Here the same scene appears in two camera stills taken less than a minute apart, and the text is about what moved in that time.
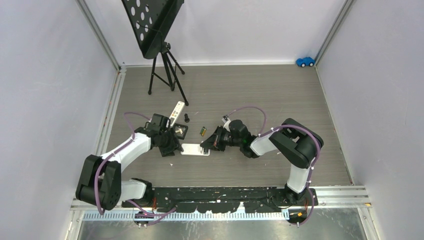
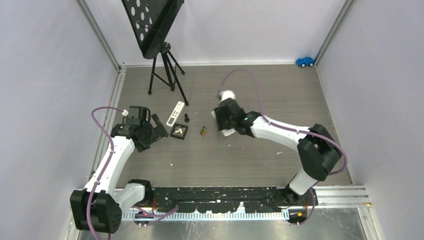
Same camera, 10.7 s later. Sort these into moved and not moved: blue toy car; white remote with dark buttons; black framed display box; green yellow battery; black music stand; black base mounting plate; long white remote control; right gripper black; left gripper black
Moved: white remote with dark buttons; right gripper black; left gripper black
Not moved: black music stand; black framed display box; green yellow battery; blue toy car; long white remote control; black base mounting plate
